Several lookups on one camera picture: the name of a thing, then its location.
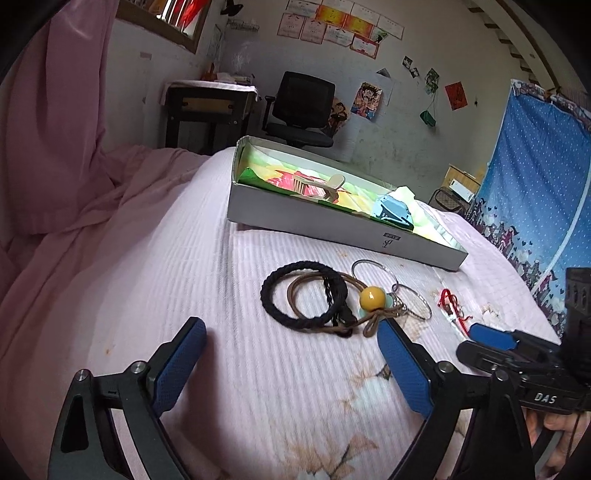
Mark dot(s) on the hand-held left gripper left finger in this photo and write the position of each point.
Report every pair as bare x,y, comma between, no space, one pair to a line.
180,364

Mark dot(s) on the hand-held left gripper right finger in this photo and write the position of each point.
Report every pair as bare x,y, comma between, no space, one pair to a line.
406,369

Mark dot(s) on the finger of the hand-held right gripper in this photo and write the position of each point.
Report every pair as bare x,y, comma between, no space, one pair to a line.
490,335
480,356

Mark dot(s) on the large silver hoop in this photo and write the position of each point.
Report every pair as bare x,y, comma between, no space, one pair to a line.
427,307
364,263

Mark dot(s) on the white shallow cardboard box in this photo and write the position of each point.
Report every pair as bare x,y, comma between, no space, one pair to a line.
323,221

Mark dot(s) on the person's right hand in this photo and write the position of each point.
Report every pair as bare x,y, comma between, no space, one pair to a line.
556,427

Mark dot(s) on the pink floral bedsheet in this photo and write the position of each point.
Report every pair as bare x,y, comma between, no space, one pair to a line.
184,258

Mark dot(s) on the wooden cabinet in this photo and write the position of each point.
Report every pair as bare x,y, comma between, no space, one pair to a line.
464,182

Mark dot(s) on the blue printed curtain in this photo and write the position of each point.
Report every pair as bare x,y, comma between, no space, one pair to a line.
531,184

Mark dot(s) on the blue wrist watch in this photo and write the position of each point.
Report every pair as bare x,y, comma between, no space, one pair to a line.
390,210

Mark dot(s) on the colourful printed towel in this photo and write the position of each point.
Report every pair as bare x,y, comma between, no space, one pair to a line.
360,191

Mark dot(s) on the wooden comb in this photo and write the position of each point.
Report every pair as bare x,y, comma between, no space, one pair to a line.
302,182

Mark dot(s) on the green hanging bag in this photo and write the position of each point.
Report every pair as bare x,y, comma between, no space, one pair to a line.
429,117

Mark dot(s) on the pink curtain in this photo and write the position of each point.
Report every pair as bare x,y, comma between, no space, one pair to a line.
60,129

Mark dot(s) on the dark wooden desk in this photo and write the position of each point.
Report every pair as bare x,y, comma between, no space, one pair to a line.
207,99

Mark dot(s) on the black office chair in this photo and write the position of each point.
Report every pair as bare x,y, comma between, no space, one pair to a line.
302,99

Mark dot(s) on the pile of papers on desk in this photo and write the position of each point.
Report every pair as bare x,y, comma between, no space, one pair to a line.
228,77

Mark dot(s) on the wooden framed window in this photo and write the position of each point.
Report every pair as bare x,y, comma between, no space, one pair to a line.
161,21

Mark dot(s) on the red paper wall square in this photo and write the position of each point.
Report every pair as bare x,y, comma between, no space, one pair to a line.
455,95

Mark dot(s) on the green wall photo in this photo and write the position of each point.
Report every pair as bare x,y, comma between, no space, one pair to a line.
431,81

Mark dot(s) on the round cartoon wall picture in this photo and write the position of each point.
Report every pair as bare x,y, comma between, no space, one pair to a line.
338,115

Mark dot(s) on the cartoon wall poster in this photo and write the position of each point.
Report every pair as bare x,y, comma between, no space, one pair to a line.
367,101

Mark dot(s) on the small wall photos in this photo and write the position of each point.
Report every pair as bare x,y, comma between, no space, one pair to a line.
410,67

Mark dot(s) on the row of wall certificates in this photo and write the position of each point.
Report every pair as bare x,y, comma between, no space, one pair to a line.
337,23

